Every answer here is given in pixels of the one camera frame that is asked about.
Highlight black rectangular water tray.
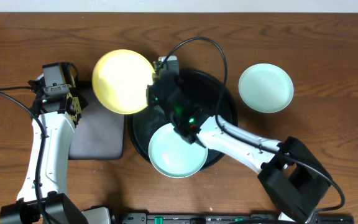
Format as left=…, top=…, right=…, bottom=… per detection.
left=68, top=81, right=125, bottom=160

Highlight light blue plate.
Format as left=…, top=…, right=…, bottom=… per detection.
left=149, top=123, right=209, bottom=179
left=238, top=63, right=295, bottom=113

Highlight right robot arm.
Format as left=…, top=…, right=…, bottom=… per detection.
left=147, top=56, right=334, bottom=223

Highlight black round tray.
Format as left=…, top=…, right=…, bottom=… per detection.
left=127, top=70, right=238, bottom=162

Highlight yellow plate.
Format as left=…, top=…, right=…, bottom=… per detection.
left=92, top=49, right=154, bottom=114

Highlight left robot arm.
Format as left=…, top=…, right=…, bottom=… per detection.
left=0, top=62, right=87, bottom=223

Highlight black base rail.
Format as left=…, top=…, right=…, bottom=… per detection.
left=82, top=203, right=355, bottom=224

